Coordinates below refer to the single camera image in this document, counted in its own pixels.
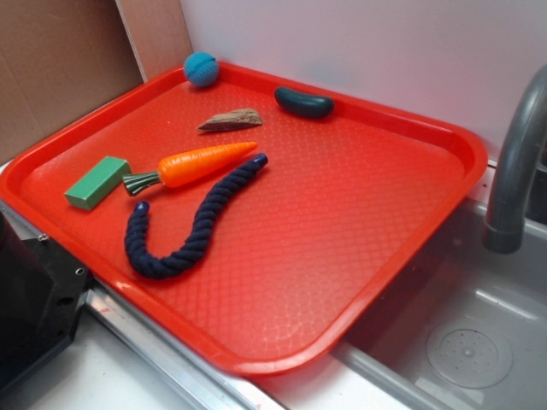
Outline dark green toy cucumber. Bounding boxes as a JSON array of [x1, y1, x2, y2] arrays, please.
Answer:
[[273, 86, 335, 119]]

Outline orange toy carrot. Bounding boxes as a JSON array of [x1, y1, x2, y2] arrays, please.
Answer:
[[122, 142, 258, 196]]

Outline brown cardboard panel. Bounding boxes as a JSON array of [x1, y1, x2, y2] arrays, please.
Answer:
[[1, 1, 192, 163]]

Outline dark blue braided rope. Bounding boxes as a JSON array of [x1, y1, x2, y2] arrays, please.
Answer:
[[124, 153, 269, 281]]

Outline blue textured ball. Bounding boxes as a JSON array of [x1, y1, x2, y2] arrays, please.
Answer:
[[184, 52, 220, 88]]

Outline green wooden block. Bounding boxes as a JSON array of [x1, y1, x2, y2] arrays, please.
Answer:
[[64, 156, 130, 211]]

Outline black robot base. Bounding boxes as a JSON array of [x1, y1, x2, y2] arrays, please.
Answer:
[[1, 216, 92, 394]]

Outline brown wood wedge piece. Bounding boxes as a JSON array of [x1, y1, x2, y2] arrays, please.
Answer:
[[197, 108, 263, 132]]

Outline grey toy faucet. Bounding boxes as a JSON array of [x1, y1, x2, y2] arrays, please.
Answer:
[[482, 67, 546, 255]]

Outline grey plastic sink basin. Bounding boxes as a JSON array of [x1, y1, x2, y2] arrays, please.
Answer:
[[266, 203, 546, 409]]

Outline red plastic tray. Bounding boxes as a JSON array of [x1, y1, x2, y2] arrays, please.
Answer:
[[1, 63, 487, 376]]

